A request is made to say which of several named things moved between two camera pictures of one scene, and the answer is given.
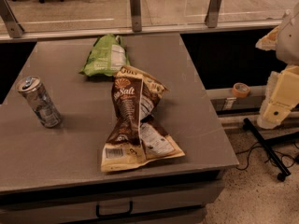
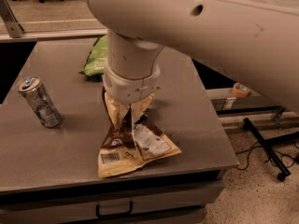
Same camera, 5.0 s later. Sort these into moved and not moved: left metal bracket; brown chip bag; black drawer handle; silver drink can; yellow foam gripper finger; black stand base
Moved: brown chip bag; yellow foam gripper finger
Not moved: black stand base; silver drink can; left metal bracket; black drawer handle
